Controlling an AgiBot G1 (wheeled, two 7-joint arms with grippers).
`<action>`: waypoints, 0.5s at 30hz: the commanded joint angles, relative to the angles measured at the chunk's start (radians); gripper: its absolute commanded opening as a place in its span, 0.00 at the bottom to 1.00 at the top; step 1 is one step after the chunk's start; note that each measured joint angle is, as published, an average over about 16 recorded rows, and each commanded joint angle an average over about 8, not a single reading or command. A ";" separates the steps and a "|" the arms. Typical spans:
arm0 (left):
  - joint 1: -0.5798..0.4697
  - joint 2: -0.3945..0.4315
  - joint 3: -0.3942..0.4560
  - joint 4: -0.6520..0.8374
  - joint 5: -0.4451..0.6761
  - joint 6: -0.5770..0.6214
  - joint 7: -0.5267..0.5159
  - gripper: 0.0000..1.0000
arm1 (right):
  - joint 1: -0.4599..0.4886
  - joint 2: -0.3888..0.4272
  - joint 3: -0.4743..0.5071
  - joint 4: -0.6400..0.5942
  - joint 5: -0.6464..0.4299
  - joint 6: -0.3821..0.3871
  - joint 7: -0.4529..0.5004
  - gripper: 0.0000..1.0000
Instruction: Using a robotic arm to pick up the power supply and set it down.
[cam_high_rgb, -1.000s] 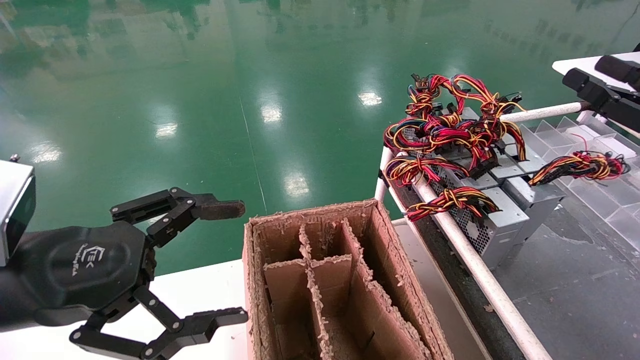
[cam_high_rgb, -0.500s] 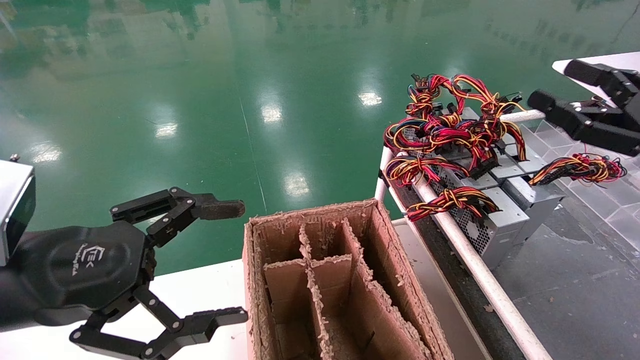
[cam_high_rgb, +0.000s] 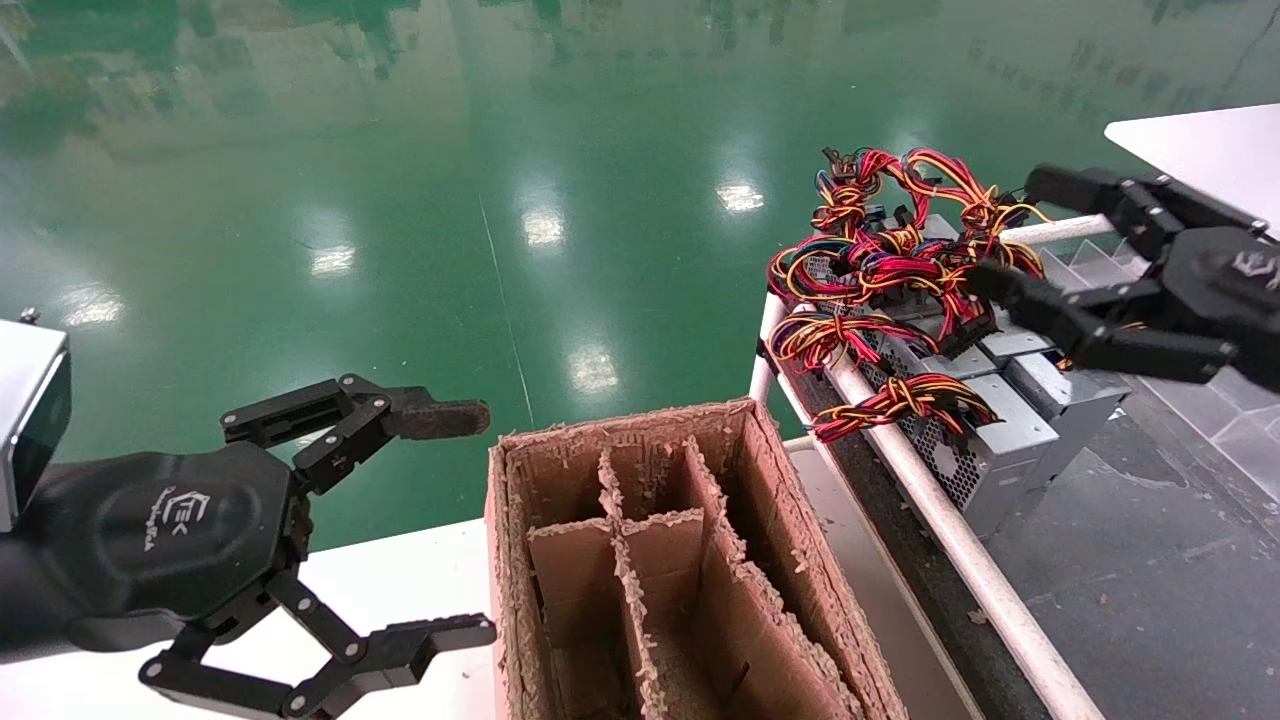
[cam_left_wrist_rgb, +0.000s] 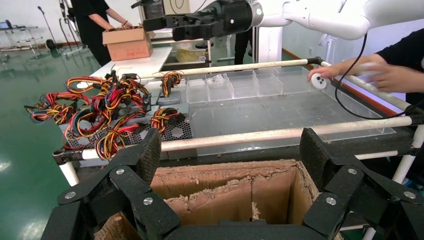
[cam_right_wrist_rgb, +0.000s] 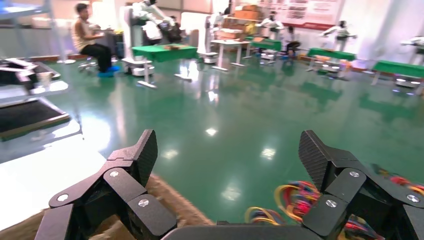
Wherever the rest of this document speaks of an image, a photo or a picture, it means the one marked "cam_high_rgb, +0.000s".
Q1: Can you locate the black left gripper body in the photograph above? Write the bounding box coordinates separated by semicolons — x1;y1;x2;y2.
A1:
0;445;311;663

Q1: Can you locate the brown cardboard box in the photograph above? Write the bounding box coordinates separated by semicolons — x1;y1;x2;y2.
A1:
485;397;909;720

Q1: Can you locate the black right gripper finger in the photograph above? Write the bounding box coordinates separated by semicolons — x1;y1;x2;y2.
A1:
1025;163;1269;261
965;258;1241;386

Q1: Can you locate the white table corner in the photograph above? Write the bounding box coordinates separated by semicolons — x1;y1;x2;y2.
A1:
1105;105;1280;241

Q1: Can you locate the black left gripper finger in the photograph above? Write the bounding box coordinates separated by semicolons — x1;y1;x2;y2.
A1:
138;572;499;720
220;375;493;497

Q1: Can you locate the red yellow wire bundle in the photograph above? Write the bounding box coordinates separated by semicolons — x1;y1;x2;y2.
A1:
812;147;1053;241
768;225;1046;326
770;308;941;376
810;373;1001;443

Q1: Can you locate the silver power supply unit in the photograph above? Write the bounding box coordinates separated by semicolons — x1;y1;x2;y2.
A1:
880;372;1061;541
850;322;1001;393
1005;350;1133;493
980;325;1051;366
895;213;961;246

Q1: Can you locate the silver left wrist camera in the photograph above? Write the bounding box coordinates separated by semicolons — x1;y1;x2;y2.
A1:
0;310;73;534

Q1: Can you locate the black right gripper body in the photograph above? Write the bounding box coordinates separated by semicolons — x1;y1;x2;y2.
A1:
1163;226;1280;393

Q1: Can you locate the corrugated cardboard divider insert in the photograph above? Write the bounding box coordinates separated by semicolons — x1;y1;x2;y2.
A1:
527;435;861;720

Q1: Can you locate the clear acrylic divider tray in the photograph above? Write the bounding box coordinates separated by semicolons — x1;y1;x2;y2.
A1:
1040;235;1280;476

